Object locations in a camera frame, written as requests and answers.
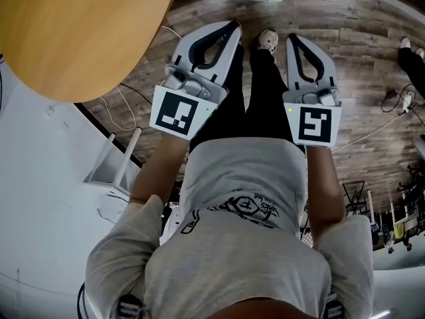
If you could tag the round wooden table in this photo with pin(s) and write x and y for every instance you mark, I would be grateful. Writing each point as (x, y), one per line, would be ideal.
(73, 32)

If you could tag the white table frame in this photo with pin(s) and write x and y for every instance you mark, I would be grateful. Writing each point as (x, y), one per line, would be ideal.
(127, 157)

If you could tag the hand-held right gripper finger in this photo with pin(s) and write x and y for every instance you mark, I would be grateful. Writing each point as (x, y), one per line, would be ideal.
(323, 63)
(291, 68)

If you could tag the person's grey printed t-shirt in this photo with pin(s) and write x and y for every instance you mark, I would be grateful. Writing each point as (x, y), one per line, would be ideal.
(239, 251)

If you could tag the white power strip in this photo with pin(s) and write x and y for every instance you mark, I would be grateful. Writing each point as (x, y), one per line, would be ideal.
(407, 102)

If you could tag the person's right forearm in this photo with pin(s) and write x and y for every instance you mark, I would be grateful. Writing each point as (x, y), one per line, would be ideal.
(323, 191)

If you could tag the black power adapter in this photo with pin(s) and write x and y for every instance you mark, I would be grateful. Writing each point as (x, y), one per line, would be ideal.
(391, 95)

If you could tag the black office chair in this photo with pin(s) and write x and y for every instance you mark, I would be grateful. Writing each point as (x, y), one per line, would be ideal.
(413, 181)

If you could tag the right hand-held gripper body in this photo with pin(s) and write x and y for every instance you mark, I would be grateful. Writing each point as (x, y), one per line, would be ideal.
(314, 121)

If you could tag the person's left forearm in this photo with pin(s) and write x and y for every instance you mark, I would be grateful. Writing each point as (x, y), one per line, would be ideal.
(159, 168)

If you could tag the person's white shoe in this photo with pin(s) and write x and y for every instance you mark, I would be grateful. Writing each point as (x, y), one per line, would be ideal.
(420, 53)
(405, 42)
(267, 39)

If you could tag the person's black trousers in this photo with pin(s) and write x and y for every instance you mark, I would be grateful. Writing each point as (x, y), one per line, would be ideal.
(262, 105)
(411, 63)

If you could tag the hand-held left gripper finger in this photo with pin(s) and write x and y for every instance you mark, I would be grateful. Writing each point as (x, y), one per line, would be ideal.
(229, 55)
(186, 46)

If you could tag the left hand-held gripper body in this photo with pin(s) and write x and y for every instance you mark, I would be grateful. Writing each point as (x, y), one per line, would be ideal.
(175, 113)

